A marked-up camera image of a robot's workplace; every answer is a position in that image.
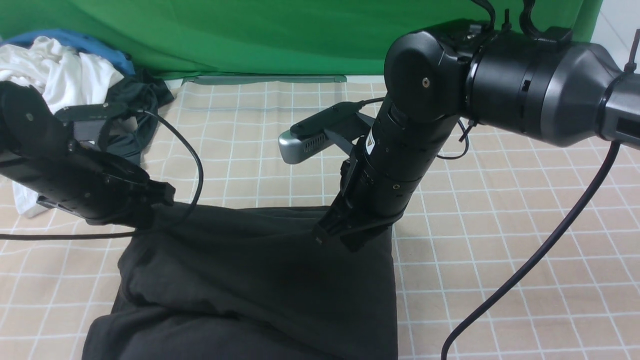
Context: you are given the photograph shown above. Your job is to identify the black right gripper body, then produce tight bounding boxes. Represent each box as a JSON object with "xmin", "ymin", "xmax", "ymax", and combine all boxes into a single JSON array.
[{"xmin": 322, "ymin": 155, "xmax": 406, "ymax": 252}]

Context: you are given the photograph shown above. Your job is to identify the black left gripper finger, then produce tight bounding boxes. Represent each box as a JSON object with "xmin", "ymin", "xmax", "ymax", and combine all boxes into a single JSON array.
[{"xmin": 145, "ymin": 181, "xmax": 176, "ymax": 207}]

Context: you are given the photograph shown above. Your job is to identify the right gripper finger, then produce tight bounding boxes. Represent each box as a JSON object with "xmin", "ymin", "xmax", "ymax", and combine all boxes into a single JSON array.
[{"xmin": 312, "ymin": 218, "xmax": 361, "ymax": 247}]

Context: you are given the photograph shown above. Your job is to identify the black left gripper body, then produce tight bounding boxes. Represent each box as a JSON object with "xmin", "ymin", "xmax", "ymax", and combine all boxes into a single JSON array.
[{"xmin": 35, "ymin": 149, "xmax": 154, "ymax": 229}]

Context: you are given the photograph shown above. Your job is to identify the dark gray long-sleeve shirt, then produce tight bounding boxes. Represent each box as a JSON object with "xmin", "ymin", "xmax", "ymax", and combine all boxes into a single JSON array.
[{"xmin": 81, "ymin": 205, "xmax": 399, "ymax": 360}]

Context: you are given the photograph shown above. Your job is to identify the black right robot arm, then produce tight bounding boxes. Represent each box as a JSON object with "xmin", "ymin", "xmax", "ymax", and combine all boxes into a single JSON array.
[{"xmin": 313, "ymin": 20, "xmax": 639, "ymax": 251}]

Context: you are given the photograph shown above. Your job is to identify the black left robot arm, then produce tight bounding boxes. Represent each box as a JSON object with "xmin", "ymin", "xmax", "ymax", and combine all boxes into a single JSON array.
[{"xmin": 0, "ymin": 80, "xmax": 176, "ymax": 229}]

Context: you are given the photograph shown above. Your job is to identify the dark teal crumpled shirt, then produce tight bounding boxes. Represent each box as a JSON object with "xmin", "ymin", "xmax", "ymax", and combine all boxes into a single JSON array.
[{"xmin": 98, "ymin": 68, "xmax": 174, "ymax": 166}]

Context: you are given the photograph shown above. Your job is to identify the white crumpled shirt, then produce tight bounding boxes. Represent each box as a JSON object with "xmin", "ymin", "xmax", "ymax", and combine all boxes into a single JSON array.
[{"xmin": 0, "ymin": 36, "xmax": 126, "ymax": 218}]

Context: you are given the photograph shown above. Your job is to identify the blue crumpled shirt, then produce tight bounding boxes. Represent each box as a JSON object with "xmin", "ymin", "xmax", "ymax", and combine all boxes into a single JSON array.
[{"xmin": 1, "ymin": 28, "xmax": 136, "ymax": 76}]

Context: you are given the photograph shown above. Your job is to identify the green backdrop cloth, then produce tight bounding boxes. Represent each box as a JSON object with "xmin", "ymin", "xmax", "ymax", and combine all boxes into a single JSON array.
[{"xmin": 0, "ymin": 0, "xmax": 604, "ymax": 81}]

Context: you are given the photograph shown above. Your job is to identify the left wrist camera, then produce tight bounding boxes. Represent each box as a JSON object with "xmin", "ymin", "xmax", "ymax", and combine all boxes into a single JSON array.
[{"xmin": 54, "ymin": 102, "xmax": 133, "ymax": 152}]

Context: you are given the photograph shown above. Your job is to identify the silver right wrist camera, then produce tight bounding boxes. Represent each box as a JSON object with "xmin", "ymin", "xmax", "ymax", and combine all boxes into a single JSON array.
[{"xmin": 278, "ymin": 101, "xmax": 375, "ymax": 165}]

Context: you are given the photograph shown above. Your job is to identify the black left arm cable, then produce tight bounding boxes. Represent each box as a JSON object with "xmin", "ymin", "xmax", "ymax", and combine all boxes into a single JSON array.
[{"xmin": 0, "ymin": 109, "xmax": 205, "ymax": 242}]

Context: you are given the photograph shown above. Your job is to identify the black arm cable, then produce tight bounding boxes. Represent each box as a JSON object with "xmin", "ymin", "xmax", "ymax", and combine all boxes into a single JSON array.
[
  {"xmin": 436, "ymin": 0, "xmax": 622, "ymax": 360},
  {"xmin": 0, "ymin": 109, "xmax": 205, "ymax": 242}
]

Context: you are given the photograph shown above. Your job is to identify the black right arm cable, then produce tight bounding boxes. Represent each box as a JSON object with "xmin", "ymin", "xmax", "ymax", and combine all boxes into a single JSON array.
[{"xmin": 436, "ymin": 0, "xmax": 622, "ymax": 360}]

